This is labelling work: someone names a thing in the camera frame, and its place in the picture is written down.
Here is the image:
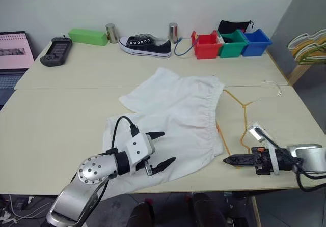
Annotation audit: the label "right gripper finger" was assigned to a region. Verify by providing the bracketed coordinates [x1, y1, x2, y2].
[225, 161, 256, 169]
[223, 154, 255, 162]

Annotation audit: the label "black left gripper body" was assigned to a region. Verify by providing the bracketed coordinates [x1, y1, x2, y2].
[134, 157, 154, 177]

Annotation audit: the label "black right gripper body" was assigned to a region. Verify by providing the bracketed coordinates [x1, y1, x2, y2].
[251, 147, 273, 175]

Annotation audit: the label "white shorts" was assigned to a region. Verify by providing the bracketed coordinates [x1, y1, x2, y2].
[102, 67, 225, 200]

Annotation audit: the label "yellow wire hanger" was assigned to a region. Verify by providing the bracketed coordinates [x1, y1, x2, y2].
[215, 89, 261, 171]
[290, 37, 326, 60]

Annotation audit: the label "wooden table leg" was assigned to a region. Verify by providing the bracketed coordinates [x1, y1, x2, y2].
[251, 196, 262, 227]

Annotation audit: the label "dark rounded shape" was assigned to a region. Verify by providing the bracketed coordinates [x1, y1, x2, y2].
[192, 192, 227, 227]
[127, 202, 156, 227]

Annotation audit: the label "black and white sneaker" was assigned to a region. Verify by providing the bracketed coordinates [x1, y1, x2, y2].
[119, 34, 172, 59]

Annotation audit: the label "red plastic bin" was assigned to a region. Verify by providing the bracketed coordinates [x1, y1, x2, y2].
[191, 30, 223, 60]

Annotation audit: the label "silver metal can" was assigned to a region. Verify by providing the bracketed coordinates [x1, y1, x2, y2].
[168, 22, 179, 44]
[105, 23, 119, 44]

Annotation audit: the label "green plastic bin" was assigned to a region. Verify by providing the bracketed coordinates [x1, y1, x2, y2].
[218, 30, 249, 59]

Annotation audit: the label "blue plastic bin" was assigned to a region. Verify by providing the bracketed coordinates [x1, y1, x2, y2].
[240, 28, 273, 57]

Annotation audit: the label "green rectangular box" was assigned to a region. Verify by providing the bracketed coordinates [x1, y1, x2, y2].
[68, 28, 107, 46]

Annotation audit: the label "black handheld controller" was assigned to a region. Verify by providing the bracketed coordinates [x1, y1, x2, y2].
[40, 35, 73, 67]

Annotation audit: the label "open laptop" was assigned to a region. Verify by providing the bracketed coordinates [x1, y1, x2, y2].
[0, 31, 36, 108]

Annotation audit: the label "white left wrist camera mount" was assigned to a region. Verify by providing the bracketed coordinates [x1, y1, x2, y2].
[124, 132, 156, 176]

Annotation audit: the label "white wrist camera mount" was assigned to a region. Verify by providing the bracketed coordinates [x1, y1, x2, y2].
[124, 132, 156, 176]
[247, 121, 280, 176]

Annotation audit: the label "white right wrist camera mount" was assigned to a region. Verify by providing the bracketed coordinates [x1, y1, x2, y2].
[247, 121, 280, 176]

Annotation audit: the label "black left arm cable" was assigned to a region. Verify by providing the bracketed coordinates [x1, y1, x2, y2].
[105, 115, 140, 154]

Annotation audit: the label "blue cable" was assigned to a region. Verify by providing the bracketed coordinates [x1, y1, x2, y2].
[174, 37, 198, 57]

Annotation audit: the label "green hanging wire hanger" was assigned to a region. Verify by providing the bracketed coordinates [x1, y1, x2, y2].
[295, 46, 326, 66]

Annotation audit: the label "yellow hanging wire hanger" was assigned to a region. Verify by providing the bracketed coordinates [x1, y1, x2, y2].
[290, 37, 326, 60]

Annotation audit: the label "white hanging wire hanger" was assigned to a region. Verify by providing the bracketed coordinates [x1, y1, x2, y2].
[287, 28, 326, 50]

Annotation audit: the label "black drawstring pouch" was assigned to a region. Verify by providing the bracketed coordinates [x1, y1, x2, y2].
[218, 20, 255, 35]

